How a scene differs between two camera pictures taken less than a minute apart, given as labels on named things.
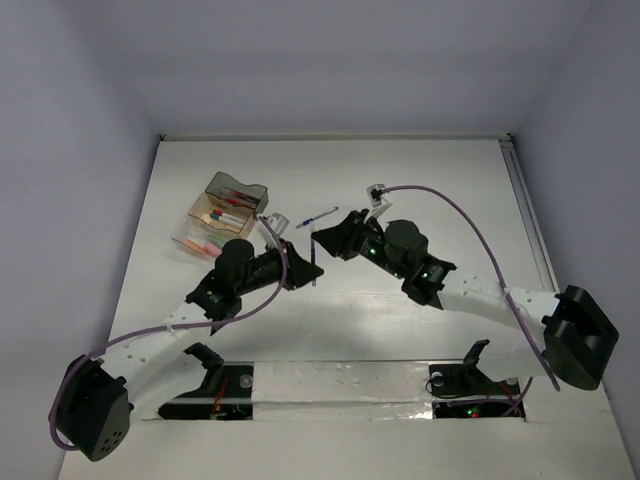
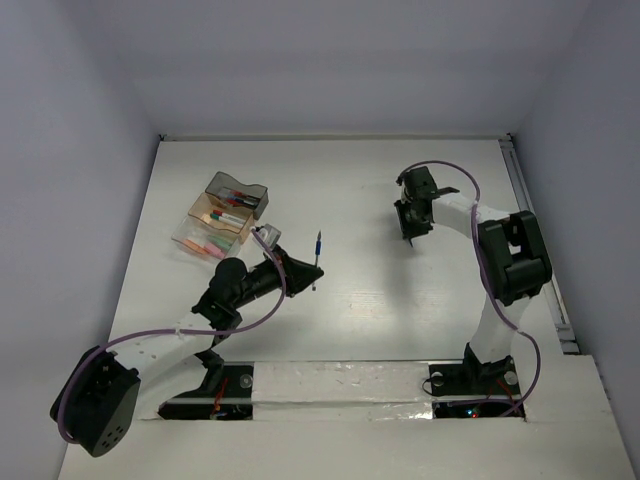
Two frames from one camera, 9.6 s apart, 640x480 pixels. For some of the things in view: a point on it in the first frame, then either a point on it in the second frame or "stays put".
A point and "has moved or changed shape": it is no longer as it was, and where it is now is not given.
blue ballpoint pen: x=308 y=220 has moved or changed shape
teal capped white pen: x=226 y=220 stays put
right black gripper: x=342 y=239 → x=407 y=230
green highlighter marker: x=216 y=240 stays put
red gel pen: x=239 y=202 stays put
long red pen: x=239 y=194 stays put
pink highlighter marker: x=213 y=248 stays put
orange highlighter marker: x=195 y=246 stays put
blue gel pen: x=314 y=258 → x=242 y=200
